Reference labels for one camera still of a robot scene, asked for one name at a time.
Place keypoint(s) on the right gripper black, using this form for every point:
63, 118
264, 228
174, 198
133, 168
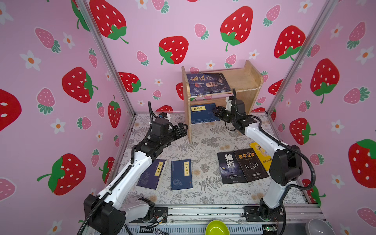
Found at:
221, 111

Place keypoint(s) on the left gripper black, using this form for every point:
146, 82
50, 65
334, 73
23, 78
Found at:
181, 132

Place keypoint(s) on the navy book yellow label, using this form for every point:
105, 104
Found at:
203, 113

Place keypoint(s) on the blue book yellow label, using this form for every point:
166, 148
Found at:
181, 175

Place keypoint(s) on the dark blue portrait cover book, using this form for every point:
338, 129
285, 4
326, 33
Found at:
207, 83

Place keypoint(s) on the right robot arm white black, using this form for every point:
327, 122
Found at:
286, 165

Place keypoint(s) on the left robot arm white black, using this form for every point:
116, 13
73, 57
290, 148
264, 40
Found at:
103, 212

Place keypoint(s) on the wooden two-tier shelf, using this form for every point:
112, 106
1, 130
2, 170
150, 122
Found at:
247, 81

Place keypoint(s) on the purple-navy book yellow label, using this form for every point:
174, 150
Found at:
151, 176

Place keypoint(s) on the yellow cartoon cover book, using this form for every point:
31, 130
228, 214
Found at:
262, 155

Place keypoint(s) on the black antler cover book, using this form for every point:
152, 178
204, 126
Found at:
251, 165

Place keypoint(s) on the black wolf cover book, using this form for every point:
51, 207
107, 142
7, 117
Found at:
230, 170

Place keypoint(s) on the green bowl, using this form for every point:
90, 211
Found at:
217, 227

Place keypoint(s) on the grey bowl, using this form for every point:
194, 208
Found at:
318, 227

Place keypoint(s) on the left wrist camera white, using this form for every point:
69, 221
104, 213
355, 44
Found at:
165, 116

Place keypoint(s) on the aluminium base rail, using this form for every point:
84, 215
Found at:
239, 219

